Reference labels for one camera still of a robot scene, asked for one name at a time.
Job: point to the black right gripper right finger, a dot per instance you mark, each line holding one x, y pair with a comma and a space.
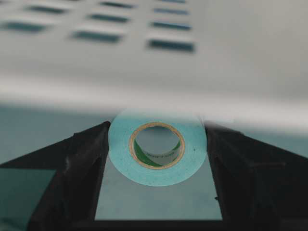
260, 187

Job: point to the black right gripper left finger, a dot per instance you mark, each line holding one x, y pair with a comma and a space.
50, 188

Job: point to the light blue tape roll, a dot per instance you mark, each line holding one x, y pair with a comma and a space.
157, 149

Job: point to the white perforated plastic basket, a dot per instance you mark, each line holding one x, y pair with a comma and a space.
241, 60

